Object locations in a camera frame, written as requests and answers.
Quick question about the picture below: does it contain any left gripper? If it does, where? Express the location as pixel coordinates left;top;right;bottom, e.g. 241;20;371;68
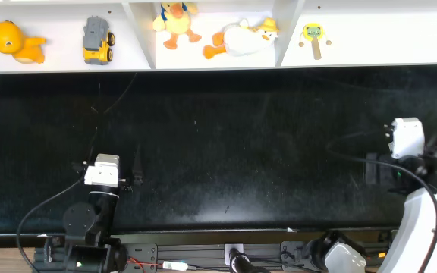
116;146;145;191

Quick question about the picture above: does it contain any grey and yellow toy truck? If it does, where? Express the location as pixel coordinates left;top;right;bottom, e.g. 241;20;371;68
82;15;117;67

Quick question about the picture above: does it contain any orange dinosaur figure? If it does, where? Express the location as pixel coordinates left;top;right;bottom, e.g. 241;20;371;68
0;20;48;65

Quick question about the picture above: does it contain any yellow rattle drum toy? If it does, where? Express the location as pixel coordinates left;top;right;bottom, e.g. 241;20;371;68
297;22;333;61

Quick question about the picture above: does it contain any white shelf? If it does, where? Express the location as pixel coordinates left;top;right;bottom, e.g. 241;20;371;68
0;0;437;74

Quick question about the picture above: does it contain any yellow plush duck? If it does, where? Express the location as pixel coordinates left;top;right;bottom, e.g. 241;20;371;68
152;2;203;51

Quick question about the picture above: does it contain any white plush duck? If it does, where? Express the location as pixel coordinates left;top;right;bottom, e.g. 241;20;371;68
203;17;280;60

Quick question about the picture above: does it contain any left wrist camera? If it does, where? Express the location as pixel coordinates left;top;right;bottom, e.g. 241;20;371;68
83;152;121;188

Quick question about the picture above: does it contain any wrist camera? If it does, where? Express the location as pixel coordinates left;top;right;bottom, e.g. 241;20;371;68
83;152;121;188
388;117;426;161

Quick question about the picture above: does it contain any mounting rail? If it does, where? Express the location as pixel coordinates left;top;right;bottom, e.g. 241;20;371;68
32;241;394;273

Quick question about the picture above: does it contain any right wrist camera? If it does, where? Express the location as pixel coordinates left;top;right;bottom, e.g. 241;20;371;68
388;117;426;161

